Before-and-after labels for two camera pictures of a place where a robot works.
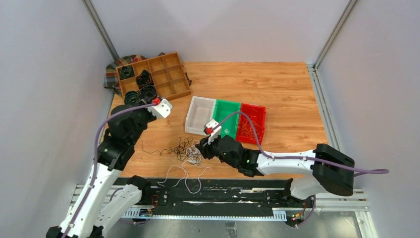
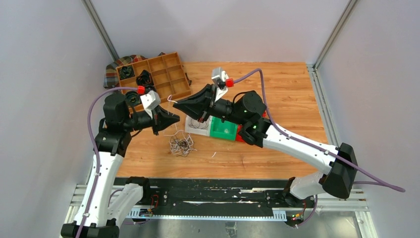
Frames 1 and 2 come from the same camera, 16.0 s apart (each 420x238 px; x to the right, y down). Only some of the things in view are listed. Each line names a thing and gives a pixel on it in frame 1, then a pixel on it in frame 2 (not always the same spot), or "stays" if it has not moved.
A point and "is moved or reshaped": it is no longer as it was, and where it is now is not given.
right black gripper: (205, 148) -> (199, 105)
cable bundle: (185, 148) is moved or reshaped
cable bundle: (186, 178) -> (170, 99)
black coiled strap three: (132, 98) stays
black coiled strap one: (126, 72) stays
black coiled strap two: (144, 79) stays
